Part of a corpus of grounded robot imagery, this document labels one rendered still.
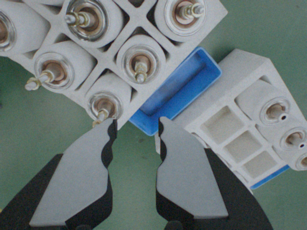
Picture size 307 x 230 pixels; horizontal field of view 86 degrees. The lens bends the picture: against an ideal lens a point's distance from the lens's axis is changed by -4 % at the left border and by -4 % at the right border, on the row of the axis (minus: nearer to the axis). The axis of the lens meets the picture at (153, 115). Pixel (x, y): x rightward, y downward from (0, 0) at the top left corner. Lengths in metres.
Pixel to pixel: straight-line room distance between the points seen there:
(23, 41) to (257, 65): 0.51
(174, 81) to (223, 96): 0.20
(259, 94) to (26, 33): 0.50
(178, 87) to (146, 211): 0.75
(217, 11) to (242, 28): 0.24
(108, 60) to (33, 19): 0.16
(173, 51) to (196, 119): 0.19
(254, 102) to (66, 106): 0.61
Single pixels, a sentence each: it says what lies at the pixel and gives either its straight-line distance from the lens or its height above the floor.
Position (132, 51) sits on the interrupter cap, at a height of 0.25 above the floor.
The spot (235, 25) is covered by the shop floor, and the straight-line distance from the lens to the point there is 0.65.
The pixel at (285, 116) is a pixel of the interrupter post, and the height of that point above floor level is 0.28.
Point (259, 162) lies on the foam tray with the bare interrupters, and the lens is 0.77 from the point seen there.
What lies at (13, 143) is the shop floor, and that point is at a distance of 0.92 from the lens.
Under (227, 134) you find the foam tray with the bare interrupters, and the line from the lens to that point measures 0.58.
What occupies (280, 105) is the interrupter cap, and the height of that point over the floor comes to 0.25.
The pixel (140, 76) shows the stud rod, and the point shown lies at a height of 0.35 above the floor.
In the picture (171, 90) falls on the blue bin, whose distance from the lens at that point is 0.63.
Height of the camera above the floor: 0.58
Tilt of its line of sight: 61 degrees down
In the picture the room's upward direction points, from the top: 174 degrees clockwise
